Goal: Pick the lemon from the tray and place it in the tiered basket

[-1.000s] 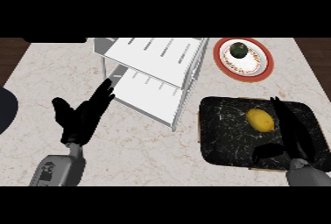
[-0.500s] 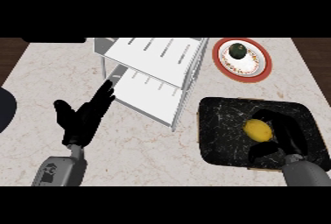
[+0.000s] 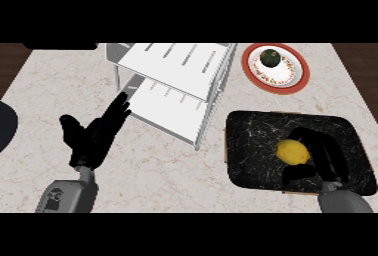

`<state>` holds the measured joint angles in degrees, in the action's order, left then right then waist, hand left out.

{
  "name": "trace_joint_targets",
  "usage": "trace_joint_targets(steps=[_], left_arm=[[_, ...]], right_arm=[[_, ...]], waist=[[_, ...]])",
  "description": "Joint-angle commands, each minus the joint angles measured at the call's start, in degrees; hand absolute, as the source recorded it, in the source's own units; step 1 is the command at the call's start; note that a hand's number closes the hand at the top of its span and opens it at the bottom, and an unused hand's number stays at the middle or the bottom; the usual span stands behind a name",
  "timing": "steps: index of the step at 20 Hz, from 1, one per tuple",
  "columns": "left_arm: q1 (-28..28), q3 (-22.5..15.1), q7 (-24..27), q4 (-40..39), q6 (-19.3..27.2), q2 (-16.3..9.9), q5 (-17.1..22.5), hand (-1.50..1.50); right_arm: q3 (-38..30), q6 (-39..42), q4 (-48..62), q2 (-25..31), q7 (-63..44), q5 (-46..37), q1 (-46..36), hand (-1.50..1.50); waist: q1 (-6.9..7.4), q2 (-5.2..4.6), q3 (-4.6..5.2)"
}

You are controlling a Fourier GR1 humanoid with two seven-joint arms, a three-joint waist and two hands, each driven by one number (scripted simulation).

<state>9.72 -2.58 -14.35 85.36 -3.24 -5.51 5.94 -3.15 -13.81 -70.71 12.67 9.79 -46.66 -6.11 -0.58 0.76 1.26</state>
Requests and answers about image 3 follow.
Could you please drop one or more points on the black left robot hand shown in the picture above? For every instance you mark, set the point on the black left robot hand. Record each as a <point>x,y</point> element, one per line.
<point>93,136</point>

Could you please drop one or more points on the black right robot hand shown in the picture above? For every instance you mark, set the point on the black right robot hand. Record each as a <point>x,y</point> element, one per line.
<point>325,153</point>

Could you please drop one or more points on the yellow lemon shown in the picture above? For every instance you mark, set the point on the yellow lemon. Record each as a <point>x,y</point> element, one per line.
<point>293,152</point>

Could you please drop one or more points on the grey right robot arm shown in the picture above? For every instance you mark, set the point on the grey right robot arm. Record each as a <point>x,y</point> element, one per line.
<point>341,198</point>

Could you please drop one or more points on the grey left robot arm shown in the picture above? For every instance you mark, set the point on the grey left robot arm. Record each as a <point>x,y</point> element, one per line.
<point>68,195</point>

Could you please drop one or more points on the black marble tray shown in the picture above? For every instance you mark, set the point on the black marble tray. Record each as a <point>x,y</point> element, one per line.
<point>256,146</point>

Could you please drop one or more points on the white tiered basket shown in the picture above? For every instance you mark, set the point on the white tiered basket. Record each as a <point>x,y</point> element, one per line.
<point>177,83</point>

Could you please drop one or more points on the dark navy round object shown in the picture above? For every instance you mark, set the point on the dark navy round object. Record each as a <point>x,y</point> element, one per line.
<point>6,126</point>

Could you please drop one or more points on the red-rimmed white plate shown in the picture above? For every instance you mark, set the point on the red-rimmed white plate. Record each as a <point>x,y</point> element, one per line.
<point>296,78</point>

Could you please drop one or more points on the dark green avocado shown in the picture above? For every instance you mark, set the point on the dark green avocado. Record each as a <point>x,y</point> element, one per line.
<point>270,57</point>

